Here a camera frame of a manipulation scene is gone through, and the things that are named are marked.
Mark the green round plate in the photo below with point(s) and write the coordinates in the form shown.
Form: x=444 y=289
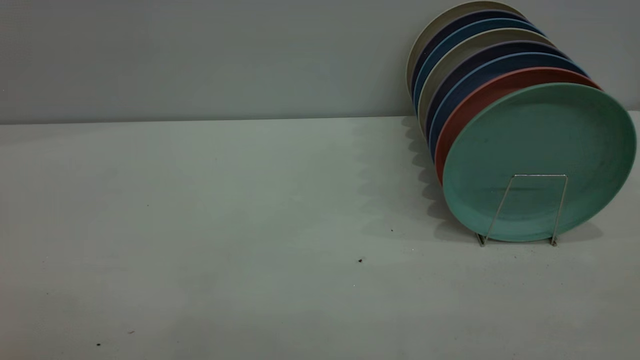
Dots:
x=540 y=150

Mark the pink round plate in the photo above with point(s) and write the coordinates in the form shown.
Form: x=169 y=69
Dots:
x=487 y=87

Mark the blue round plate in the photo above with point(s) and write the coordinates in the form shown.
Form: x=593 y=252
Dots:
x=487 y=65
x=482 y=25

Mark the beige round plate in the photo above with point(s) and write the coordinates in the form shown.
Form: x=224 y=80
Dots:
x=470 y=6
x=480 y=40

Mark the dark purple round plate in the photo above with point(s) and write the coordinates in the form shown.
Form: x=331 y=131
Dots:
x=480 y=15
x=487 y=52

